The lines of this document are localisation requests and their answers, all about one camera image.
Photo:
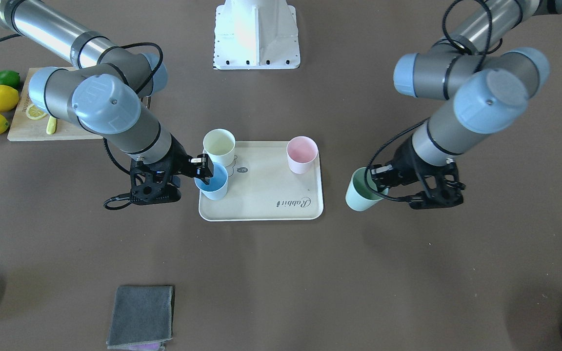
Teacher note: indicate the green lime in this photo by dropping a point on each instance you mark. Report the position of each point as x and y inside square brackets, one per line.
[10, 78]

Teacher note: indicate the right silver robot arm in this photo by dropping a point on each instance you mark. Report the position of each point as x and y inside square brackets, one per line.
[103, 93]

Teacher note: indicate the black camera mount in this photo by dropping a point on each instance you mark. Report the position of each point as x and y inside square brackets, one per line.
[442, 187]
[153, 187]

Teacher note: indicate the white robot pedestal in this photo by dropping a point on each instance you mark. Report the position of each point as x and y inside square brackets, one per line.
[256, 35]

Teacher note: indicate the pink cup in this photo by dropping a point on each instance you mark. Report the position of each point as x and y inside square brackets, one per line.
[301, 153]

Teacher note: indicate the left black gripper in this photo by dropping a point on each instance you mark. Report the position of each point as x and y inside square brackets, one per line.
[404, 162]

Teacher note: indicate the cream plastic tray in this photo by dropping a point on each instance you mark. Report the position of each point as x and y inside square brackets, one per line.
[261, 186]

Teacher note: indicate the blue cup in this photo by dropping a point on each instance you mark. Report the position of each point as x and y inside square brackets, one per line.
[218, 183]

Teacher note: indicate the lemon half slice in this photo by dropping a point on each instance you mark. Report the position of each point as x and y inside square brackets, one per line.
[35, 113]

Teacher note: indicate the wooden cutting board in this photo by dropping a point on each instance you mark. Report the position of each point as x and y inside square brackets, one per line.
[24, 128]

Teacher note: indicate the pale yellow cup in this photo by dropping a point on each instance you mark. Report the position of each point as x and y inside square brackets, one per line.
[220, 145]

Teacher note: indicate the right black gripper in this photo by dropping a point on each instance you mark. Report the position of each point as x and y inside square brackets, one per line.
[177, 157]

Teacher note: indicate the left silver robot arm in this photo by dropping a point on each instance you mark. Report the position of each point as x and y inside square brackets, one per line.
[481, 95]

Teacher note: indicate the grey folded cloth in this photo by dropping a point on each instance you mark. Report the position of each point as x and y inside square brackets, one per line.
[142, 318]

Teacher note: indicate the mint green cup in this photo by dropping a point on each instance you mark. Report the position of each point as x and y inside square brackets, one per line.
[360, 194]

